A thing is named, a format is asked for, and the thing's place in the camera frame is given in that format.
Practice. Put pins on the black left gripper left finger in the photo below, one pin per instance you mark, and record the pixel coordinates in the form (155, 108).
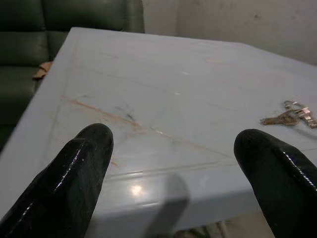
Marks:
(67, 178)

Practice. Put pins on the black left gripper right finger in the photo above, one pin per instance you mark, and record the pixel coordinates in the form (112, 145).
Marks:
(277, 173)

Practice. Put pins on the brass key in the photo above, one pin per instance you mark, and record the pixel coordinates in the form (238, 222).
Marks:
(280, 120)

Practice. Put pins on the white marble table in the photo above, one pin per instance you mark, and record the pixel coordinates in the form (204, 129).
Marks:
(158, 119)

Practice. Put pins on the crumpled brown paper scrap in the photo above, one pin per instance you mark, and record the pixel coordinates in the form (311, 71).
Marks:
(42, 71)

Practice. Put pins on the dark green leather sofa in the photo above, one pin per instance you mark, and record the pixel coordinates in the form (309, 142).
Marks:
(27, 57)

